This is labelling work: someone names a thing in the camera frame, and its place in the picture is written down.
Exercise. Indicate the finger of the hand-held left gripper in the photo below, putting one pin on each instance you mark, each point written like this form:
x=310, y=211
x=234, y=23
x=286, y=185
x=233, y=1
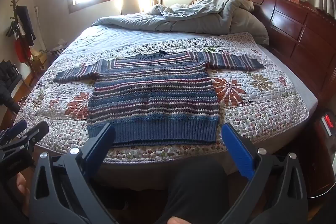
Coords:
x=34, y=133
x=14, y=129

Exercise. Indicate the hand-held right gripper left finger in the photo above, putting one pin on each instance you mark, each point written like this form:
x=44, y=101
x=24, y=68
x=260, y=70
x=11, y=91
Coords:
x=101, y=141

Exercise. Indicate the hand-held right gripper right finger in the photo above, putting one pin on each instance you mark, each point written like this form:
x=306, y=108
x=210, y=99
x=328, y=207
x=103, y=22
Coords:
x=237, y=150

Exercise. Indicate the striped blue knit sweater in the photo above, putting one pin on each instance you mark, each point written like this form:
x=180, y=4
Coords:
x=155, y=98

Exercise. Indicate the person's left hand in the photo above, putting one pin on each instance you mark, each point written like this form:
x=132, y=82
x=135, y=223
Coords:
x=23, y=188

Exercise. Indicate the floral quilted blanket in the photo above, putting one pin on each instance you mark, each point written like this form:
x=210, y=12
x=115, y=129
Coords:
x=252, y=113

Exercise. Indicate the black jacket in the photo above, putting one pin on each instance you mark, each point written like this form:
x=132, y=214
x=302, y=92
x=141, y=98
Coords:
x=8, y=87

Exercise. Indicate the person's leg in dark pants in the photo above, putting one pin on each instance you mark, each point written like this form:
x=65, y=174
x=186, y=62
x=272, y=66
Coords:
x=194, y=192

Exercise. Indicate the wooden coat rack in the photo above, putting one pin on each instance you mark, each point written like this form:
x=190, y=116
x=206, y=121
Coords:
x=31, y=69

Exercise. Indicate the yellow box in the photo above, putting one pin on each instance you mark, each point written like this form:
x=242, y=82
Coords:
x=38, y=55

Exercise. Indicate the red hanging garment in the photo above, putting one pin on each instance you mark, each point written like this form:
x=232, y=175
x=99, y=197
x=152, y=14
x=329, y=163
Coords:
x=21, y=52

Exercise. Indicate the basket with white tissue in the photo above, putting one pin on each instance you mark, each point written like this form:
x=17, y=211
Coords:
x=59, y=48

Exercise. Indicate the black hanging garment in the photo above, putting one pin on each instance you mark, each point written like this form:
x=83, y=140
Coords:
x=26, y=24

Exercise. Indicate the grey pillow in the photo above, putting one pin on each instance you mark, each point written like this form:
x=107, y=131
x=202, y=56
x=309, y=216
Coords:
x=249, y=27

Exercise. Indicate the dark wooden headboard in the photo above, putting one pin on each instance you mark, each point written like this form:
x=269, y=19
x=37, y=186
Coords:
x=294, y=27

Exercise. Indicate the grey crumpled duvet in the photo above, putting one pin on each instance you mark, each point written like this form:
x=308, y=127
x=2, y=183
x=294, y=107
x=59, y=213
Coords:
x=183, y=16

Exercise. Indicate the power strip with red switch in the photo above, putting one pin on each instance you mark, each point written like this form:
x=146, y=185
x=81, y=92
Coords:
x=329, y=121

